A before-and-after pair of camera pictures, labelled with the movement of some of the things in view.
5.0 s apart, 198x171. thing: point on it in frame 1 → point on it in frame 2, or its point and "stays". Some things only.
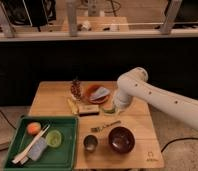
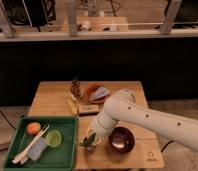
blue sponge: (38, 149) stays
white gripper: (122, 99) → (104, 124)
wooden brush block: (85, 110) stays
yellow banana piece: (72, 106) stays
